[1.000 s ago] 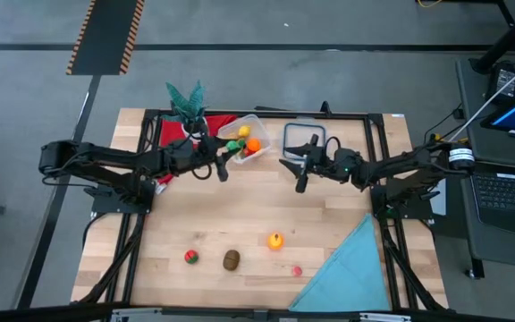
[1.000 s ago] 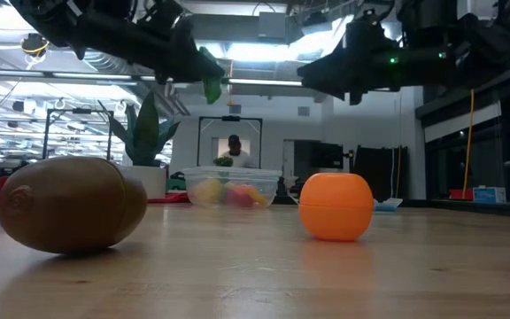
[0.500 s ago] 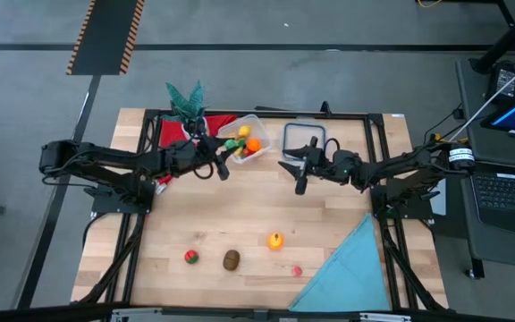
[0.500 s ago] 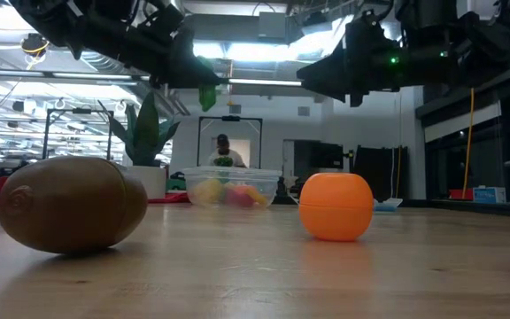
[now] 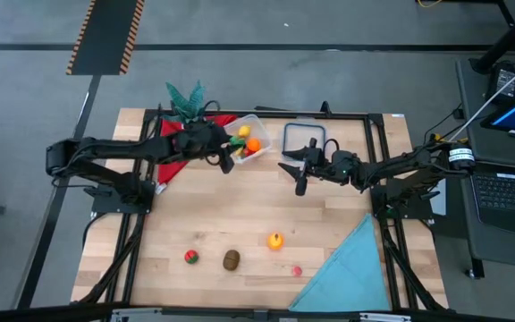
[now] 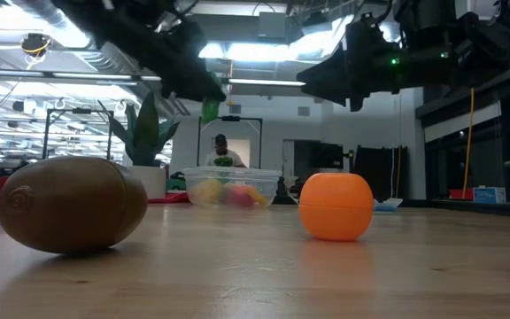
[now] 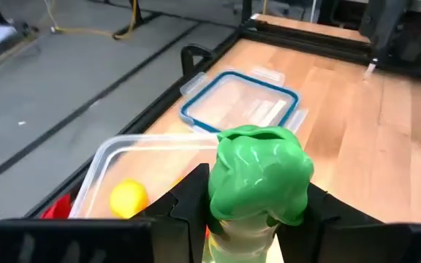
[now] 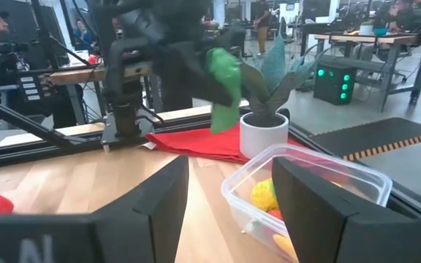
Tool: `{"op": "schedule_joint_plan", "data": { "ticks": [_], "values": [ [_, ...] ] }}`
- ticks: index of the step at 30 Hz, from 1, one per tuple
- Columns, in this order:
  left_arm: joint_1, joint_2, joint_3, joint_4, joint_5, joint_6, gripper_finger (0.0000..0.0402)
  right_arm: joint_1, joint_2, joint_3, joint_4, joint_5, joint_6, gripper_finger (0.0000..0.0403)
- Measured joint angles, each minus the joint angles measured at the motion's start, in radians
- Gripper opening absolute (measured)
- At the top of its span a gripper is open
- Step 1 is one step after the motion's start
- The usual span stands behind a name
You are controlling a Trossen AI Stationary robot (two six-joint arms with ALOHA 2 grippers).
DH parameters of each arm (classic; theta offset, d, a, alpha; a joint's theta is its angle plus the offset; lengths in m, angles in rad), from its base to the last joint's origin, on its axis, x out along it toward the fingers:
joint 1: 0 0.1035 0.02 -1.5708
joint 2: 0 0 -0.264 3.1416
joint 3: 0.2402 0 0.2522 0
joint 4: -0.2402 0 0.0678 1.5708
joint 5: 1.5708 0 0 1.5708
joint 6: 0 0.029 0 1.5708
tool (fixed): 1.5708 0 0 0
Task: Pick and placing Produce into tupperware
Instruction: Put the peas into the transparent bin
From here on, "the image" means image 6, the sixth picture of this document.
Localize black ceiling-mounted device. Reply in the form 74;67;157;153
19;33;52;58

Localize brown toy kiwi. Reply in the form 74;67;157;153
0;155;149;255

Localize long yellow cable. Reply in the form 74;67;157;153
461;87;476;199

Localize orange toy tangerine with stem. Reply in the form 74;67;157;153
298;172;375;243

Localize person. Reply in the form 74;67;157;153
205;133;246;168

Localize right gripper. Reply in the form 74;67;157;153
296;14;394;113

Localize green toy pea pod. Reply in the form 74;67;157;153
200;73;224;126

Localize clear plastic container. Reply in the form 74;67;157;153
182;166;283;209

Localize red bin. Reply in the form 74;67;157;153
448;188;475;201

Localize bumpy red toy strawberry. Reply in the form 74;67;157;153
226;184;256;208

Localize ceiling light tube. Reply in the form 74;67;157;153
228;78;305;88

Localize blue and white box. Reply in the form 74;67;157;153
473;186;507;205

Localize grey ceiling unit box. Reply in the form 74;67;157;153
258;12;288;40

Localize blue-rimmed container lid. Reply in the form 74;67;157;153
373;197;403;213

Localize green plant in white pot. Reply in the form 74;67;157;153
97;91;181;200

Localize black curtain panel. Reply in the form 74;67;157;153
352;144;409;200

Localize black background rig frame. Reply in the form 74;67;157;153
196;114;264;169
42;107;114;160

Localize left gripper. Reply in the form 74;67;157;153
147;16;228;103

